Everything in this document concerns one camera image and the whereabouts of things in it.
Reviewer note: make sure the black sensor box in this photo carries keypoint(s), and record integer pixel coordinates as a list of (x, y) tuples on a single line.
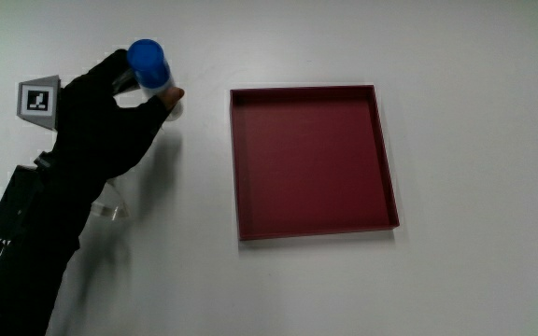
[(14, 205)]

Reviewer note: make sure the white desk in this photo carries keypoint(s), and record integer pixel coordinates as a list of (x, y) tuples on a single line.
[(474, 177)]

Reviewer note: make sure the dark red square tray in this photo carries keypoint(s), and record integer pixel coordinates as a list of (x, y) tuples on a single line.
[(311, 163)]

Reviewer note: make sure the blue-capped white glue stick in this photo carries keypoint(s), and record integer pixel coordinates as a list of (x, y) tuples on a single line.
[(150, 67)]

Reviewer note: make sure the person's left hand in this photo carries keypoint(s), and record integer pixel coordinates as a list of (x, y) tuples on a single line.
[(96, 130)]

